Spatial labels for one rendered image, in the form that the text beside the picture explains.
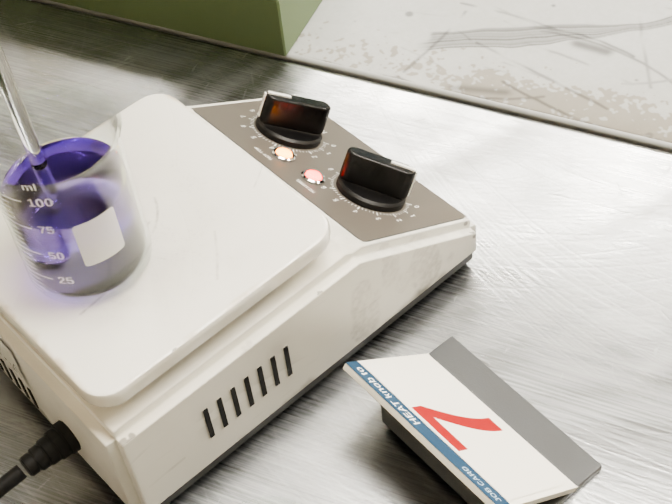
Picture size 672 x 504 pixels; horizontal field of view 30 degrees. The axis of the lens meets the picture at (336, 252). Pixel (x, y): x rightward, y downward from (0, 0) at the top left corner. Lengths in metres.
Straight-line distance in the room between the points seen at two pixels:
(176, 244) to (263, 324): 0.05
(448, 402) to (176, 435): 0.11
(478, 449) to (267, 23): 0.29
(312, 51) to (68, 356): 0.29
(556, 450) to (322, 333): 0.11
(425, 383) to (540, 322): 0.07
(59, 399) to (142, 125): 0.13
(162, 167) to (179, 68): 0.18
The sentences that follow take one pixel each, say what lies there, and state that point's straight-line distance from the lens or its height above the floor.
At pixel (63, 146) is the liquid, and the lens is 0.49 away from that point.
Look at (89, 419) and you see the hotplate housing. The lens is 0.49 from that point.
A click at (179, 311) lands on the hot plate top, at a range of 0.48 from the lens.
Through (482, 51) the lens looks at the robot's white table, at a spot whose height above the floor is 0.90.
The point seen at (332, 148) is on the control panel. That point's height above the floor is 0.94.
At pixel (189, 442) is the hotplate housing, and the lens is 0.51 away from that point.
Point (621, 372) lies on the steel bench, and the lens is 0.56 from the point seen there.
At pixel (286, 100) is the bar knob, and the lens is 0.58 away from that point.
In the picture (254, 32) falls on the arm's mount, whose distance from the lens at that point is 0.70.
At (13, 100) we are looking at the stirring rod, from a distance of 0.46.
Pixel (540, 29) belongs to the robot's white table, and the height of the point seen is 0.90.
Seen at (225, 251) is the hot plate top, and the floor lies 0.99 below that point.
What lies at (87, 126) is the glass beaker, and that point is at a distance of 0.48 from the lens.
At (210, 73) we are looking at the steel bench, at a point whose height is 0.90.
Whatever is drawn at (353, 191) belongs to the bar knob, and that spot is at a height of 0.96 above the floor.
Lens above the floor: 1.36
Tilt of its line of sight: 50 degrees down
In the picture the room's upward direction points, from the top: 7 degrees counter-clockwise
